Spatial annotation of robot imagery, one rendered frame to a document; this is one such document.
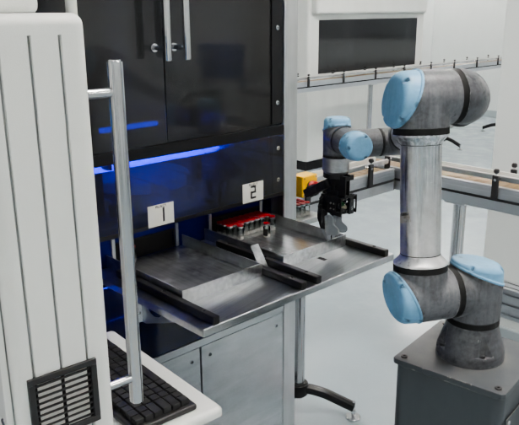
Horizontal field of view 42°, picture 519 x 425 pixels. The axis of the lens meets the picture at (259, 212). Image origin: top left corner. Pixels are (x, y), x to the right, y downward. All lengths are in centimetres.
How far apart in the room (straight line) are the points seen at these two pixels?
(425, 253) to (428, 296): 9
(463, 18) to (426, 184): 951
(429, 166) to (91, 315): 73
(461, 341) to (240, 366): 88
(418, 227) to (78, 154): 73
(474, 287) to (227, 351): 92
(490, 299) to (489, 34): 926
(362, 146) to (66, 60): 93
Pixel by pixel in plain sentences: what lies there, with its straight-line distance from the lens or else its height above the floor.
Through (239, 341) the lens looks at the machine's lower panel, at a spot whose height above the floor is 54.
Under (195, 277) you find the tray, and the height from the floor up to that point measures 88.
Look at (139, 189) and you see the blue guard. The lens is 182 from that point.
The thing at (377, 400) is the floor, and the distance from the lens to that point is 296.
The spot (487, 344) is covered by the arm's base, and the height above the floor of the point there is 84.
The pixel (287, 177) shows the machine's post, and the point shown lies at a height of 104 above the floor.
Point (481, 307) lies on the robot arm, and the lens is 156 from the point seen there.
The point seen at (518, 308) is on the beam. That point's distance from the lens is 273.
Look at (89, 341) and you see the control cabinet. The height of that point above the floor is 104.
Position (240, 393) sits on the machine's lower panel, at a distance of 230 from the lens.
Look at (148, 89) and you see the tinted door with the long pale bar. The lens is 181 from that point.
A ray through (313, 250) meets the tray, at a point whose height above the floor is 90.
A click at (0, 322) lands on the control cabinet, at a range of 111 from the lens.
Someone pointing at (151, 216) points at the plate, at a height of 102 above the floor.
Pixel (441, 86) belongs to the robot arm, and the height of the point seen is 140.
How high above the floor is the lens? 155
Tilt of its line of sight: 17 degrees down
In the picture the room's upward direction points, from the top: straight up
